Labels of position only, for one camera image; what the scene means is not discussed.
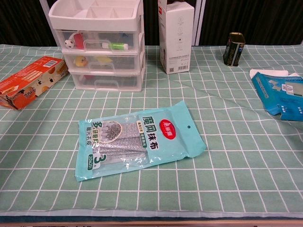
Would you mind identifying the clear plastic box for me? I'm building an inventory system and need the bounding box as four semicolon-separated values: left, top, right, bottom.
56;29;141;53

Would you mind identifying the clear drawer holding yellow duck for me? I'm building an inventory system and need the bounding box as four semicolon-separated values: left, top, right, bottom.
62;51;143;72

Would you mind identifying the white plastic drawer organizer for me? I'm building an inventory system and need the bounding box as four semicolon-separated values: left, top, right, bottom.
48;0;145;92

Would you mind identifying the teal cleaning cloth package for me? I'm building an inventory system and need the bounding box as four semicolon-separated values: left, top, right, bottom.
75;100;207;182

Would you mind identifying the yellow flat item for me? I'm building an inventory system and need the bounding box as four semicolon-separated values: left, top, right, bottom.
93;55;112;64

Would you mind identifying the green glue stick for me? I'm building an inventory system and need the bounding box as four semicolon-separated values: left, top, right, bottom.
102;42;130;51

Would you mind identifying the tall white carton box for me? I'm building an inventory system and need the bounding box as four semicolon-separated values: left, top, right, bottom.
158;0;195;75

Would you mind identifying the yellow duck toy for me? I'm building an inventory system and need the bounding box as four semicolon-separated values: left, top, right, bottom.
73;56;89;68

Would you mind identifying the green checkered tablecloth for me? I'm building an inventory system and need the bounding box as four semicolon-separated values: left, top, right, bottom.
0;44;303;217

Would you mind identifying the dark green tin can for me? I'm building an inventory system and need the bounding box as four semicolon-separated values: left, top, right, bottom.
223;32;246;68

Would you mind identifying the red and white toy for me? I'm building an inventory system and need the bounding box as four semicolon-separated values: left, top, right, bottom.
70;33;85;49

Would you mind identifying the blue cardboard box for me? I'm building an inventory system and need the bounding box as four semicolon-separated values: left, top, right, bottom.
250;69;303;122

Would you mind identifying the orange snack carton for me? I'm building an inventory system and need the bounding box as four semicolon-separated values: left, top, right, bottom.
0;56;70;111

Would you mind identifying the white frame post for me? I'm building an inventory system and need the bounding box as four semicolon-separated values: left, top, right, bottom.
194;0;206;46
39;0;59;46

